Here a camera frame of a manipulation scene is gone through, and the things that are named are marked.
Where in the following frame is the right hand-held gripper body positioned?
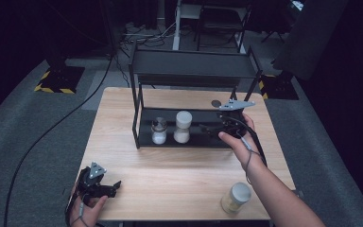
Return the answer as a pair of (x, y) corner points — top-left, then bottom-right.
(216, 99), (256, 139)

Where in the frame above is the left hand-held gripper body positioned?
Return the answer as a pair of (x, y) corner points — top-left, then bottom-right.
(75, 161), (114, 201)

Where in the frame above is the white-lidded jar of white powder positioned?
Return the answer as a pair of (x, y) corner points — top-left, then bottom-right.
(173, 110), (194, 145)

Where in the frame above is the glass shaker with metal lid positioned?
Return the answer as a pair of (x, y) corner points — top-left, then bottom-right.
(150, 116), (168, 146)

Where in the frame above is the black two-tier metal rack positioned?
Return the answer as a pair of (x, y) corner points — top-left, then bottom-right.
(128, 42), (264, 151)

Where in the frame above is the person's right hand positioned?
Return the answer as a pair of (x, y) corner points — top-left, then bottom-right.
(217, 112), (267, 173)

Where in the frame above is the person's left hand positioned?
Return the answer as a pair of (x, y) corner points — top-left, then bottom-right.
(69, 188), (109, 227)

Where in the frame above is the black yellow-striped stand base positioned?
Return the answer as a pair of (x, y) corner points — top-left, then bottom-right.
(33, 65), (86, 95)
(258, 73), (300, 101)

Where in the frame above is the white-lidded jar of yellow contents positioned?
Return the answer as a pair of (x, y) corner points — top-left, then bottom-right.
(219, 182), (252, 215)

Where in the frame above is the white desk leg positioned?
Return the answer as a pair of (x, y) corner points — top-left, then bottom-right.
(172, 0), (202, 51)

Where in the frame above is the black metal chair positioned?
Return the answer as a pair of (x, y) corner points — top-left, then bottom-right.
(196, 0), (253, 54)

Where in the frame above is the dark hanging cloth panel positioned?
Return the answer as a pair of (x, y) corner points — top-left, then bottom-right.
(271, 0), (350, 81)

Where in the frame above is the left hand-held gripper cable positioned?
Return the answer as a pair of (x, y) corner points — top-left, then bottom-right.
(63, 194), (89, 227)

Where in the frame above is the hand-held gripper cable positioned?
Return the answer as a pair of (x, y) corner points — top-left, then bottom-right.
(63, 194), (89, 227)
(221, 115), (268, 185)

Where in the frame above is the right hand-held gripper cable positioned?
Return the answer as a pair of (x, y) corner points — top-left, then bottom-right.
(221, 115), (268, 185)

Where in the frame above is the long black floor cable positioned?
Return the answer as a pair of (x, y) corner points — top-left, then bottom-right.
(3, 53), (115, 227)

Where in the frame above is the tangle of floor cables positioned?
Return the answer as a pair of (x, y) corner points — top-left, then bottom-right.
(118, 21), (178, 49)

